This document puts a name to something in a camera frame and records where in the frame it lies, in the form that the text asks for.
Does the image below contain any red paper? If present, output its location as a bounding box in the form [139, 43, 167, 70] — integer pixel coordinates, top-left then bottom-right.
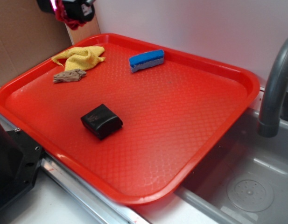
[55, 0, 86, 30]

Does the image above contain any black rounded block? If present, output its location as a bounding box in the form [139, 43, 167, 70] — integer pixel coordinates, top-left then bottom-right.
[81, 104, 123, 140]

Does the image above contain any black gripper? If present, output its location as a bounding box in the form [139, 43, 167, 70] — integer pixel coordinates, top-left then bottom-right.
[36, 0, 95, 22]

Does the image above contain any yellow cloth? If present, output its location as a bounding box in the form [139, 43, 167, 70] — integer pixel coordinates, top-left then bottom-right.
[51, 46, 105, 71]

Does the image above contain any grey plastic sink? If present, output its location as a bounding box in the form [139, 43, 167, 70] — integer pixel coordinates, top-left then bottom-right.
[135, 86, 288, 224]

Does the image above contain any grey faucet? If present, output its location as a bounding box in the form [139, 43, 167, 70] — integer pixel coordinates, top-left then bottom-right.
[257, 39, 288, 138]

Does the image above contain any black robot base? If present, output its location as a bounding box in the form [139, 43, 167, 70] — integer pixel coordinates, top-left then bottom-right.
[0, 124, 44, 212]

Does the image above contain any brown cardboard panel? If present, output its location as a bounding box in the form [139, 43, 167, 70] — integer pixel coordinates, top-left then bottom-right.
[0, 0, 71, 87]

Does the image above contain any blue and grey sponge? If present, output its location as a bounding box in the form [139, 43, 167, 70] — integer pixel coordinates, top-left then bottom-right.
[129, 49, 164, 73]

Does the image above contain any red plastic tray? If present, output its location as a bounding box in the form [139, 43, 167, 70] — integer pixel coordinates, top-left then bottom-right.
[0, 34, 260, 205]

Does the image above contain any brown crumpled scrap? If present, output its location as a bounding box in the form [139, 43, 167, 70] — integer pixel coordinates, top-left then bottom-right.
[53, 69, 87, 83]

